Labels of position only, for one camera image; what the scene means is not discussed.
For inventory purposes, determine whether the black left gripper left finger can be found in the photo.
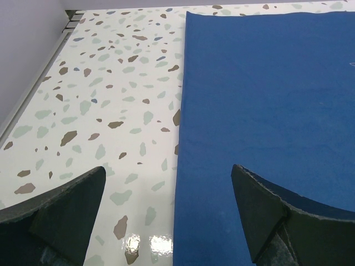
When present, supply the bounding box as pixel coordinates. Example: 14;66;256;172
1;166;106;265

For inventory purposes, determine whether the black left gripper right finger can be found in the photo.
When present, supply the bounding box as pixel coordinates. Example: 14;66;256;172
231;165;354;265

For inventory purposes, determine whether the blue surgical cloth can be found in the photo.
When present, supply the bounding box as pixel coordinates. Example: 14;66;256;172
173;12;354;265

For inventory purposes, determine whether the aluminium left side rail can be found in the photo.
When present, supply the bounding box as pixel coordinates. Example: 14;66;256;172
1;10;85;145

